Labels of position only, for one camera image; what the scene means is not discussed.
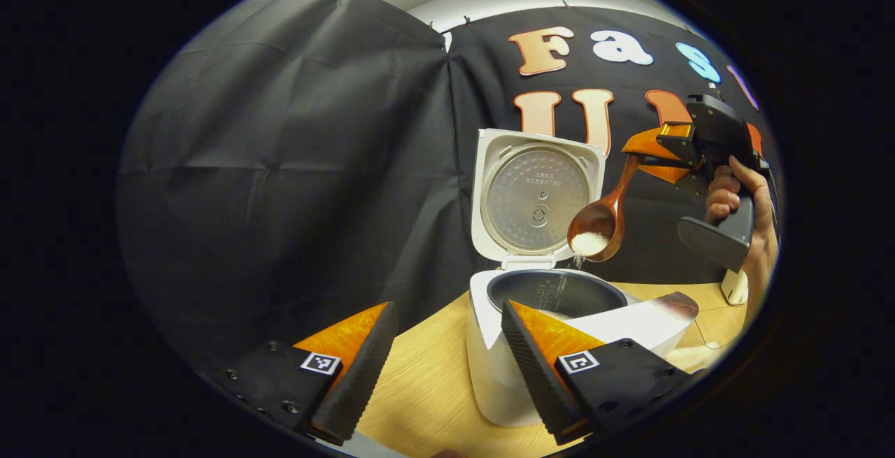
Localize scooped white rice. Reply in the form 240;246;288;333
571;231;610;257

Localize white toaster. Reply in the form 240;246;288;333
720;269;749;306

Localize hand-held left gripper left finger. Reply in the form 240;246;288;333
210;301;399;447

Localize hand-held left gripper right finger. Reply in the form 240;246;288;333
501;299;689;446

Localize brown wooden spoon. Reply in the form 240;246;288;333
566;154;644;263

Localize white rice cooker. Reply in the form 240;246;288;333
465;128;700;428

